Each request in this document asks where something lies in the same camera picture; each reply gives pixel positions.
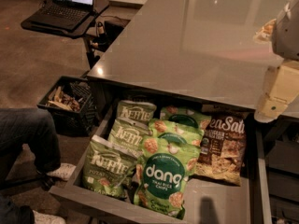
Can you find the green kettle chip bag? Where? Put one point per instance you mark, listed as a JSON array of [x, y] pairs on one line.
[[138, 111], [108, 168], [128, 134]]

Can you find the middle green kettle chip bag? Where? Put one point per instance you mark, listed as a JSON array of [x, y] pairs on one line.
[[128, 134]]

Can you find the middle green dang chip bag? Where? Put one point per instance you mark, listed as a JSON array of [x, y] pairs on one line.
[[176, 132]]

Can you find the back green kettle chip bag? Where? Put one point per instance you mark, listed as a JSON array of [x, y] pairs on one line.
[[138, 111]]

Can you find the scraps in crate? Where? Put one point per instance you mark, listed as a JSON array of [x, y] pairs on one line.
[[60, 99]]

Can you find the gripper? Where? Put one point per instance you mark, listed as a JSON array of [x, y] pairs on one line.
[[287, 32]]

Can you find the green dang chip bag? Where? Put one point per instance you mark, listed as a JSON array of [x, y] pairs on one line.
[[162, 173], [176, 132], [186, 116]]

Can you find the front green kettle chip bag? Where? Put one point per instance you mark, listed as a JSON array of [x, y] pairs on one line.
[[108, 168]]

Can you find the black laptop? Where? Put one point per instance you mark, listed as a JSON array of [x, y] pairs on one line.
[[63, 14]]

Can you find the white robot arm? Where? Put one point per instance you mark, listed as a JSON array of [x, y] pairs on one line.
[[282, 32]]

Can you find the brown sea salt chip bag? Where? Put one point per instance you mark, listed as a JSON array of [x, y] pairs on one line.
[[223, 149]]

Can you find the black plastic crate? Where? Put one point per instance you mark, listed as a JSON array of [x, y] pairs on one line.
[[69, 122]]

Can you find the grey counter cabinet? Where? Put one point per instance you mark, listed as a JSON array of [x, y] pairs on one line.
[[202, 51]]

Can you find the black laptop stand table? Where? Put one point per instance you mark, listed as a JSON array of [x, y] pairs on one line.
[[80, 31]]

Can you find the back green dang chip bag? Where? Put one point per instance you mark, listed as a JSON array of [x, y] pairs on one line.
[[186, 116]]

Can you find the black power adapter with cables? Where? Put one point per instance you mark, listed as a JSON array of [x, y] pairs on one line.
[[107, 32]]

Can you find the front green dang chip bag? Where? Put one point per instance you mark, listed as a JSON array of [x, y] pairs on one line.
[[162, 173]]

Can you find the person's leg in jeans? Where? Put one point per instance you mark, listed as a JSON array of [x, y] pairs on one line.
[[34, 127]]

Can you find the open grey top drawer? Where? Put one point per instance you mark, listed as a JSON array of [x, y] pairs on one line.
[[208, 202]]

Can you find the white sneaker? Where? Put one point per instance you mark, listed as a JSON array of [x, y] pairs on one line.
[[47, 219], [64, 172]]

